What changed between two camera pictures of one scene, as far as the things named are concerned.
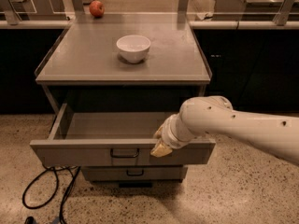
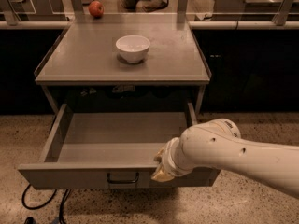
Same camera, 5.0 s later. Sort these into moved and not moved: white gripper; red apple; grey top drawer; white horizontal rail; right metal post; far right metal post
Moved: white gripper; grey top drawer
Not moved: red apple; far right metal post; right metal post; white horizontal rail
